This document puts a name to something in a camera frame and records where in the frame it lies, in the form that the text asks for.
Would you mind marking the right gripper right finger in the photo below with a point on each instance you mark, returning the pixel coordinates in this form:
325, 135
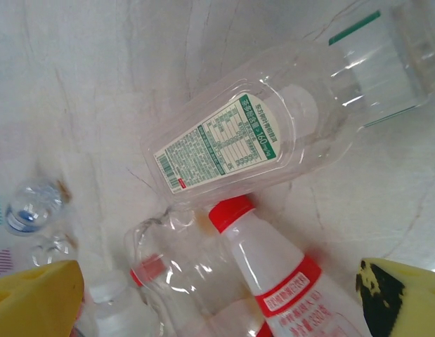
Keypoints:
414, 305

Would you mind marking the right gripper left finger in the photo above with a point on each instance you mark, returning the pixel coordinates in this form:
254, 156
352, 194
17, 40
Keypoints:
31, 305

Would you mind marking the clear bottle blue cap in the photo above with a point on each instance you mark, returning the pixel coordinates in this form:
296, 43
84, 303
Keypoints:
27, 210

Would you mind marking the clear crumpled plastic bottle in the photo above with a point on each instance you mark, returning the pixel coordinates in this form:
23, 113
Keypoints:
50, 249

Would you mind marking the clear cola bottle red label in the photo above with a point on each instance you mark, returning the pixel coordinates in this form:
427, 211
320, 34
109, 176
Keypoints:
150, 270

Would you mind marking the white bottle red cap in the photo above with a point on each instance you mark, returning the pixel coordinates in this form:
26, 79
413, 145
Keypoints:
273, 267

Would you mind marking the clear bottle green-edged label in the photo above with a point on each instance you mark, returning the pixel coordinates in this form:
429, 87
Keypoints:
378, 77

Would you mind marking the clear tea bottle white cap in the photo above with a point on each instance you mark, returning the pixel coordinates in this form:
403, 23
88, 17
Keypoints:
220, 147

